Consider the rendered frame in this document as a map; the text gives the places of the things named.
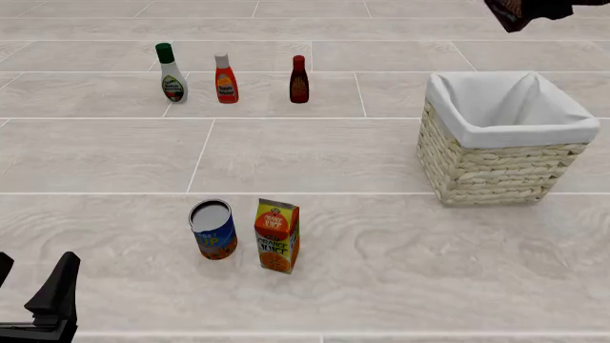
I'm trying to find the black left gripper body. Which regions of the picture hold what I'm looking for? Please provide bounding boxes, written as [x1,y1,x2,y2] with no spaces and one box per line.
[0,316,79,343]

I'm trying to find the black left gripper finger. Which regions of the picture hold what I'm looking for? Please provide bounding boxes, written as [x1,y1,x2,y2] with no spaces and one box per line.
[24,251,82,325]
[0,252,15,288]

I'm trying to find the woven wicker basket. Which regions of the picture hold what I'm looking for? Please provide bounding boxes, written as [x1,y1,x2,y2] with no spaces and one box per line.
[416,100,591,209]

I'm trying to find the white cloth basket liner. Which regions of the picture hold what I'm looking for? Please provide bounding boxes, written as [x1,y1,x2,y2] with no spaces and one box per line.
[424,70,601,150]

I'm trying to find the blue soup can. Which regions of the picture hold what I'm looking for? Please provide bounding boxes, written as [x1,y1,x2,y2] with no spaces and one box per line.
[188,197,239,261]

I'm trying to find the orange juice carton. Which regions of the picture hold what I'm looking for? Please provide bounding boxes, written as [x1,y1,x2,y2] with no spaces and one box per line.
[253,197,301,275]

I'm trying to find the white dressing bottle green cap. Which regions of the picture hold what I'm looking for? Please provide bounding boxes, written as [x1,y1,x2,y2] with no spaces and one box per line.
[154,42,189,105]

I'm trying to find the orange sauce bottle white cap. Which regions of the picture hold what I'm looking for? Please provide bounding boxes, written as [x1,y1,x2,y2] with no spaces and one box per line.
[213,52,240,105]

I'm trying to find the dark red sauce bottle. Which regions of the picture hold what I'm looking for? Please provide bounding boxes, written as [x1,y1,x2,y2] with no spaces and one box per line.
[288,54,311,105]

